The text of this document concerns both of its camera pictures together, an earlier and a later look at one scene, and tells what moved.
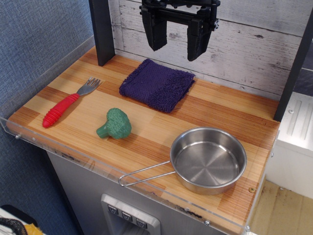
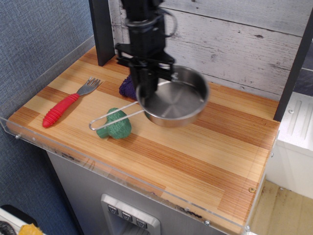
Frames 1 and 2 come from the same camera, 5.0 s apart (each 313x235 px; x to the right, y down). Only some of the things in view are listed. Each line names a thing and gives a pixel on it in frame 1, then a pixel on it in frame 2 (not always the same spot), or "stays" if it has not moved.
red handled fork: (92, 84) stays
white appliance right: (291, 163) stays
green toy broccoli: (118, 125) stays
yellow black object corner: (13, 222) stays
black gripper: (203, 13) -> (146, 54)
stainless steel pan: (207, 160) -> (178, 102)
